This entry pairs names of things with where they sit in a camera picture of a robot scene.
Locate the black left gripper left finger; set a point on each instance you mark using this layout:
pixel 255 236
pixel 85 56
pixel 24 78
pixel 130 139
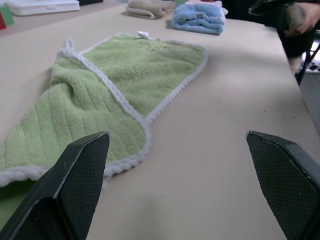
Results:
pixel 65 190

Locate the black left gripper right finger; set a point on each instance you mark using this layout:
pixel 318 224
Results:
pixel 290 185

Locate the green towel with white trim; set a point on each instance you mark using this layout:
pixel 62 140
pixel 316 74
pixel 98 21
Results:
pixel 130 72

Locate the folded light blue towel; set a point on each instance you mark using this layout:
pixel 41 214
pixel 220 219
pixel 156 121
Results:
pixel 197 18

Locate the folded beige towel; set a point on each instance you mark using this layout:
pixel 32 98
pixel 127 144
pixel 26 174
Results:
pixel 150 8

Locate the person's bare hand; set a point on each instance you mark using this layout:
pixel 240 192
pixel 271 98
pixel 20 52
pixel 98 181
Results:
pixel 311 15

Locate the person's dark clothed body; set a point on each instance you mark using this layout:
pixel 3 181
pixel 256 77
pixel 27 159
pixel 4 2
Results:
pixel 297 45

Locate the beige cloth in person's hand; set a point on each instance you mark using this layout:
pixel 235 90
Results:
pixel 296 16

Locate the red block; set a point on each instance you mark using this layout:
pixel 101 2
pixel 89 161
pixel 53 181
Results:
pixel 2 22

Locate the white flat plastic box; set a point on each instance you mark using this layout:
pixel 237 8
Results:
pixel 42 6

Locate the black metal chair frame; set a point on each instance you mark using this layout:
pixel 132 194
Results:
pixel 308 60

